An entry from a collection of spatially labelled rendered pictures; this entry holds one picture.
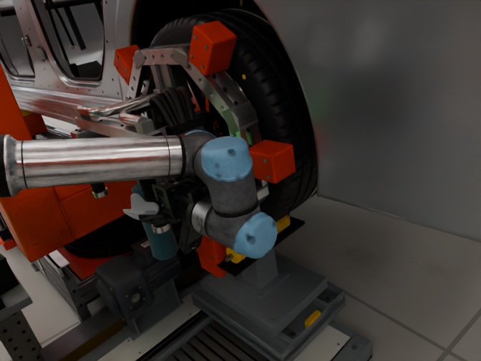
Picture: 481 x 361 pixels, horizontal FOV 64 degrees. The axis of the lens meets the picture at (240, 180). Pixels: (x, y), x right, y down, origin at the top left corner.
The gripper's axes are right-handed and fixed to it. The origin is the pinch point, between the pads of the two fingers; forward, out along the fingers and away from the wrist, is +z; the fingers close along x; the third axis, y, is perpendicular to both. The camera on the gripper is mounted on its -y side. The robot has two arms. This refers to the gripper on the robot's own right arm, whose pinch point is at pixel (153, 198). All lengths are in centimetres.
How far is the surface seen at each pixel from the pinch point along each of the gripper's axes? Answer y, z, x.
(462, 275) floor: -83, -31, -109
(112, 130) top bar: 13.9, 14.3, -1.4
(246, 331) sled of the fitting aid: -67, 8, -22
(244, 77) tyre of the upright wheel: 20.0, -5.3, -28.6
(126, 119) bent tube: 17.4, 5.1, -1.6
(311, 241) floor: -83, 37, -95
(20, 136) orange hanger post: 10, 60, 9
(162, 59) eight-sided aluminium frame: 26.4, 15.3, -20.5
